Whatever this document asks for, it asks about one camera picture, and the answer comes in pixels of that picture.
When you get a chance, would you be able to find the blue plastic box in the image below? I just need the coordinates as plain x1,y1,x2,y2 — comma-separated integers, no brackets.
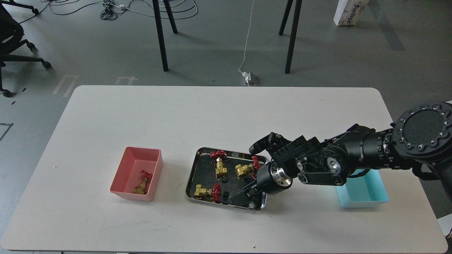
336,169,389,208

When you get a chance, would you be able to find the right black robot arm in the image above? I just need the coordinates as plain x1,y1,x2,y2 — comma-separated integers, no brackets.
230,102,452,206

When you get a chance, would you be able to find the black gear upright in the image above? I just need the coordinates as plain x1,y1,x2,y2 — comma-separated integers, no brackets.
222,191,230,201

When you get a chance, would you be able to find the black office chair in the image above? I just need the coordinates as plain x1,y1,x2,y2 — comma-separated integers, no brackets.
0,0,52,98

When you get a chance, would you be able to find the metal tray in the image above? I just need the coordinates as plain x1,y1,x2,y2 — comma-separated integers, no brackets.
185,147,267,212

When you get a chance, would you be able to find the black table leg left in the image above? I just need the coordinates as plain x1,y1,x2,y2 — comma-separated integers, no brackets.
152,0,178,71

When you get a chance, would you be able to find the black table leg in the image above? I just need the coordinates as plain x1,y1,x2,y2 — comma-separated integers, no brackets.
152,0,178,71
278,0,303,74

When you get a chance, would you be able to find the brass valve top centre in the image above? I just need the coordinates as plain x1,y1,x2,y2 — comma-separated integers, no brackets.
210,150,228,180

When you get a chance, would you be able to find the black table leg right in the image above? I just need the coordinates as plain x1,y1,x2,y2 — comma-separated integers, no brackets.
278,0,303,74

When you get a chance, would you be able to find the white power adapter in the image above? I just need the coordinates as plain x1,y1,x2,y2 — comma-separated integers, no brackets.
242,71,251,83

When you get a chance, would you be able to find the brass valve red handle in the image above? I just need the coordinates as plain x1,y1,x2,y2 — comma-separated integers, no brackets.
132,170,153,195

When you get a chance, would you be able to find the white cardboard box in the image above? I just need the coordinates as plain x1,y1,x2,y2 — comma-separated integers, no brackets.
333,0,369,26

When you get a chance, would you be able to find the pink plastic box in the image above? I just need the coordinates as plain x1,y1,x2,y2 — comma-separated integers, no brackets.
110,147,163,201

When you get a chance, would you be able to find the white cable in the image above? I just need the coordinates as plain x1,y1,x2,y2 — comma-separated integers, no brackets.
238,0,255,74

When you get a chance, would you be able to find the brass valve right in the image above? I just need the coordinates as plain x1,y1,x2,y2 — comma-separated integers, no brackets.
235,156,261,180

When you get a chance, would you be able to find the cable bundle on floor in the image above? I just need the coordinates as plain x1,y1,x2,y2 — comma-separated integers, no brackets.
39,0,199,21

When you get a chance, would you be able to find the brass valve bottom left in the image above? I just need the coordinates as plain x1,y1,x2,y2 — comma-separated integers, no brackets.
194,183,222,204

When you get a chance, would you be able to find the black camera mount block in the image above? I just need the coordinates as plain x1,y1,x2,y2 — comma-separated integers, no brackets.
249,132,321,178

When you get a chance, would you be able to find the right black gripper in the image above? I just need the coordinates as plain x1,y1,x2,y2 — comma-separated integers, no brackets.
231,162,293,208

